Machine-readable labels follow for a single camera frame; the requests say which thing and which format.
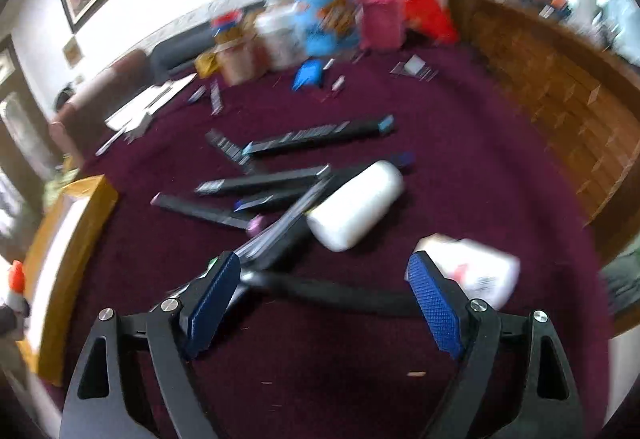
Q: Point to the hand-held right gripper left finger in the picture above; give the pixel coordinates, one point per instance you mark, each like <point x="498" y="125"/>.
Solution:
<point x="215" y="301"/>

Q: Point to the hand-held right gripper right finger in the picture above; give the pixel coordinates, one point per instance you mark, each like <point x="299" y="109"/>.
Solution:
<point x="435" y="306"/>

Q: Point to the thin black pen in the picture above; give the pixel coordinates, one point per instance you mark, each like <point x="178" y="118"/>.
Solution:
<point x="340" y="296"/>

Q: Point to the black marker blue caps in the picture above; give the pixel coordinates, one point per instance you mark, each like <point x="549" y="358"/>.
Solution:
<point x="280" y="199"/>

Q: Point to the black marker grey caps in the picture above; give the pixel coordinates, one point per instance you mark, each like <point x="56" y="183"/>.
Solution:
<point x="260" y="180"/>

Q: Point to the black marker teal caps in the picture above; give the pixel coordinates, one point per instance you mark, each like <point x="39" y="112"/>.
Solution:
<point x="320" y="136"/>

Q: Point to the white bottle with label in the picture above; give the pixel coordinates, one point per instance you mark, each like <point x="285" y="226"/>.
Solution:
<point x="475" y="269"/>

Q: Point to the black marker pink caps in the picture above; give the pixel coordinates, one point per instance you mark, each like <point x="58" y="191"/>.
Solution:
<point x="200" y="211"/>

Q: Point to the plain white plastic bottle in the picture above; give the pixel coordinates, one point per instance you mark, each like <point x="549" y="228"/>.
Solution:
<point x="357" y="204"/>

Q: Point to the yellow cardboard box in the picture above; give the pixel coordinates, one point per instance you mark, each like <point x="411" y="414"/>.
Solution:
<point x="70" y="264"/>

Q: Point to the maroon tablecloth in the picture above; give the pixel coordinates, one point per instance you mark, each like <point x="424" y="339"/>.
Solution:
<point x="475" y="159"/>

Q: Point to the grey staple strip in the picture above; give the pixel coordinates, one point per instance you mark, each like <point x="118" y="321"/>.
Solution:
<point x="230" y="149"/>

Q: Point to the glue bottle orange cap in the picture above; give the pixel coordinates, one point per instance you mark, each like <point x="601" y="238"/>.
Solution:
<point x="14" y="286"/>

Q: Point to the white paper sheets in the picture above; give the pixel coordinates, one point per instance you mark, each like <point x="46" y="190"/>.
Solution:
<point x="145" y="106"/>

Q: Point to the brown armchair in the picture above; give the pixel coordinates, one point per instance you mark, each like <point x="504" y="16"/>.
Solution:
<point x="95" y="99"/>

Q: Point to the gold foil packet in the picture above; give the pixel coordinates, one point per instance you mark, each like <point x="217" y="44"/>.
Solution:
<point x="206" y="65"/>

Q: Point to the metal nail clipper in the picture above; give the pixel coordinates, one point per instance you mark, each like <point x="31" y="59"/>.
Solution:
<point x="414" y="69"/>

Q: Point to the orange label jar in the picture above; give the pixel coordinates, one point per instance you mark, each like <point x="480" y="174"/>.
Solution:
<point x="237" y="64"/>

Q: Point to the blue battery pack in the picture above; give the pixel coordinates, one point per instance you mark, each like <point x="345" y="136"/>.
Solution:
<point x="307" y="75"/>

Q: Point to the wooden brick-pattern counter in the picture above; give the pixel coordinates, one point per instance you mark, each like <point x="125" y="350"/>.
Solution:
<point x="550" y="84"/>

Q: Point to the dark grey sofa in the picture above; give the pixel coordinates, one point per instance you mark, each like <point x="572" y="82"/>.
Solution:
<point x="180" y="49"/>

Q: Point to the white plastic jar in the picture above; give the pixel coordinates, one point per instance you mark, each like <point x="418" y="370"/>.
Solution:
<point x="277" y="36"/>

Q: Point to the small jar red blue lid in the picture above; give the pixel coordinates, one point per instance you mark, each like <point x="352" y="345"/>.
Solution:
<point x="227" y="26"/>

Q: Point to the red bag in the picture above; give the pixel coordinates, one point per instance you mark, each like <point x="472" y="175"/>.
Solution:
<point x="430" y="14"/>

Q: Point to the pink sleeved bottle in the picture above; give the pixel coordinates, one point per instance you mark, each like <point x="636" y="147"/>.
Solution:
<point x="382" y="11"/>

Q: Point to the blue cartoon canister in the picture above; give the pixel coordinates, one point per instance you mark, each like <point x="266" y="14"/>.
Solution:
<point x="325" y="21"/>

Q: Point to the small wall frame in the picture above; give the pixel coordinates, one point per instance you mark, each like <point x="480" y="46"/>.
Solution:
<point x="72" y="53"/>

